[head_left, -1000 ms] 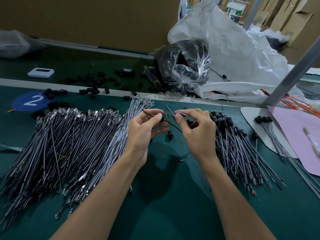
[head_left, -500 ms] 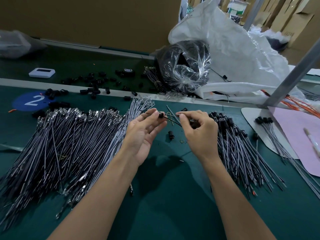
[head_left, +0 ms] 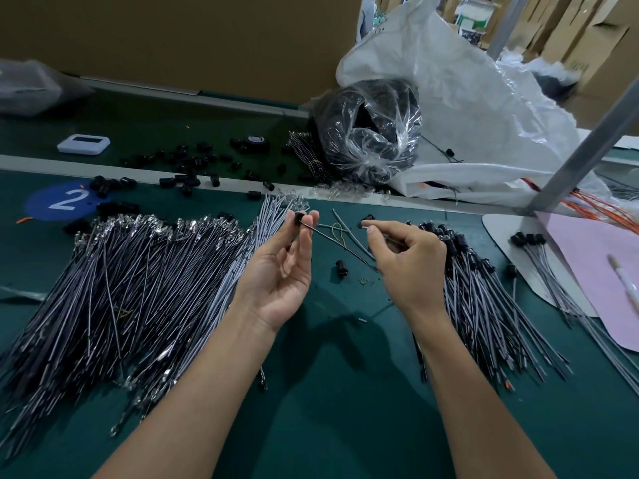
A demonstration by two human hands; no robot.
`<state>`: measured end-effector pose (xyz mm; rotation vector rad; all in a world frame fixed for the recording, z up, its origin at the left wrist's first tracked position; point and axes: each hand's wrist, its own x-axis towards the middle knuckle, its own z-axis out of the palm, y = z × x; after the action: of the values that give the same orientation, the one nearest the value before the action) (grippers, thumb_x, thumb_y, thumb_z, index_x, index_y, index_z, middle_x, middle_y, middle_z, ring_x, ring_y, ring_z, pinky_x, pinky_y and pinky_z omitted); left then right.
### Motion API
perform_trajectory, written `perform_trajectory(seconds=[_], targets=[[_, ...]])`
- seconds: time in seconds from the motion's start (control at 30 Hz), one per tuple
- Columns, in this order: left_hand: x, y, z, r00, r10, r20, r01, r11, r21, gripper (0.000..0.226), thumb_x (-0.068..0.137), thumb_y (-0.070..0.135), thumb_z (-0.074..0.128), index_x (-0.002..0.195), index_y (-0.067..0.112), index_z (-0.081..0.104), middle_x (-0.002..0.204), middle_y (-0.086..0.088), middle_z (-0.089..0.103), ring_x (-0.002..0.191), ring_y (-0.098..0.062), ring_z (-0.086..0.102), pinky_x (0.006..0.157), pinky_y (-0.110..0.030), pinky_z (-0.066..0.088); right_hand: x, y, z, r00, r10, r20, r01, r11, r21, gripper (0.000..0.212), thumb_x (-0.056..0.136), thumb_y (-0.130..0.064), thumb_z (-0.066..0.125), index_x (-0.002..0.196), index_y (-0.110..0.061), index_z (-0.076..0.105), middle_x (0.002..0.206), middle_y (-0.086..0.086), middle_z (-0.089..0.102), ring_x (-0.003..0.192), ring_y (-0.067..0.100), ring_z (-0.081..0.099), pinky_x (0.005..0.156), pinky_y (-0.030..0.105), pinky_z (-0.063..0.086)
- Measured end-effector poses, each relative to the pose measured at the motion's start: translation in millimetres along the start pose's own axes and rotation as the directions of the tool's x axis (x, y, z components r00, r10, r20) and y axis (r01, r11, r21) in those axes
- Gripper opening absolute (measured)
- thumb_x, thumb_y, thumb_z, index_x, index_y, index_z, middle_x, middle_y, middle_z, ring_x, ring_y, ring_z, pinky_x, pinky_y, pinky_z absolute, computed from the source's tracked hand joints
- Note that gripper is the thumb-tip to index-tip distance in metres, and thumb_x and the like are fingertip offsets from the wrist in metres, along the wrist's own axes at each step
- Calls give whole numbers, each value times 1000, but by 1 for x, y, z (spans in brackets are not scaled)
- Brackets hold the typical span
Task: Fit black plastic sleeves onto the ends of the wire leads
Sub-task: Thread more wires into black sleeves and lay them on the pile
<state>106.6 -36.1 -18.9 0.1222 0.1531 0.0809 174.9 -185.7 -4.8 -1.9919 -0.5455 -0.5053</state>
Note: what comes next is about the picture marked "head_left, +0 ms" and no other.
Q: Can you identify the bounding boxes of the person's right hand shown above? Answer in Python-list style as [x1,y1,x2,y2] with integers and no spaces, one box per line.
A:
[361,219,449,323]

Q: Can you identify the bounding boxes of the black plastic caps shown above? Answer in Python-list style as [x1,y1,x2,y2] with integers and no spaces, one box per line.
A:
[65,141,306,234]

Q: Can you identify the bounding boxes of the pile of grey wires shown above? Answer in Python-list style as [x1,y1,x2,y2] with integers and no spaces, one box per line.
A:
[0,192,311,460]

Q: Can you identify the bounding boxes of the brown cardboard panel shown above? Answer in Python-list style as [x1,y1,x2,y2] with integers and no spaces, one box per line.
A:
[0,0,363,106]

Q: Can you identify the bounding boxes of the grey metal frame post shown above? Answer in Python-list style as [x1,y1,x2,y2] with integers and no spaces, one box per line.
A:
[487,0,533,61]
[527,79,639,216]

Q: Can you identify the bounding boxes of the clear plastic strip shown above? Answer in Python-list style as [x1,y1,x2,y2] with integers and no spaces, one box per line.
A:
[0,286,46,302]

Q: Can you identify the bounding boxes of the small white timer device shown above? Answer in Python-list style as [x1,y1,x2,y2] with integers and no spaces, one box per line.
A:
[57,134,111,156]

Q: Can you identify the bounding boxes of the stack of cardboard boxes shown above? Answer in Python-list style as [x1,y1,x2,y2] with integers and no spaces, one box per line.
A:
[544,0,639,126]

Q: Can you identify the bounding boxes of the crumpled clear plastic bag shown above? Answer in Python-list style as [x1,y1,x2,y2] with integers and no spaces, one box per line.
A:
[0,59,93,118]

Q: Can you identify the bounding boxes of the white pen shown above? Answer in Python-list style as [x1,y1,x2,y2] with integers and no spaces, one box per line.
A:
[607,254,639,315]

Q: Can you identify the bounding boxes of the bundle of orange wires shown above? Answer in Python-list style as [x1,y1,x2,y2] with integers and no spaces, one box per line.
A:
[524,177,639,236]

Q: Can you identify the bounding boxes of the pile of wires with black caps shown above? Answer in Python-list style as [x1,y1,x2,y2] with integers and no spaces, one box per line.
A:
[411,220,572,393]

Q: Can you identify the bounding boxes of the pink paper sheet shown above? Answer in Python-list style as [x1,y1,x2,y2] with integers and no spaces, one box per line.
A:
[539,212,639,353]

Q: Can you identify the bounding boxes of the large white plastic sack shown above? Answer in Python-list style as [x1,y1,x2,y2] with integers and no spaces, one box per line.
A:
[336,0,639,210]

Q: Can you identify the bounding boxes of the clear bag with black contents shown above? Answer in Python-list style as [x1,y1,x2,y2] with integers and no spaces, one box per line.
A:
[312,79,423,186]

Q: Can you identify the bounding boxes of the person's right forearm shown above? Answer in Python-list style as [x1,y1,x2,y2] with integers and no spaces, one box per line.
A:
[411,306,555,479]

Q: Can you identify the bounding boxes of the person's left hand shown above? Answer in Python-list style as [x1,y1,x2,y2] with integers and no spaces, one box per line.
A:
[234,209,321,333]

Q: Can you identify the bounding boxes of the small bundle of capped wires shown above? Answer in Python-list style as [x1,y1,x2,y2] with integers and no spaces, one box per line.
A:
[510,232,639,395]

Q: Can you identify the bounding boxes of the blue round number sticker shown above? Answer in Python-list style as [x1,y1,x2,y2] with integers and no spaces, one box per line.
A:
[25,180,103,222]

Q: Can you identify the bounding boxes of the person's left forearm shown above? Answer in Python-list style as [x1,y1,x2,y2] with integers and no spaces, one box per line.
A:
[95,304,276,479]

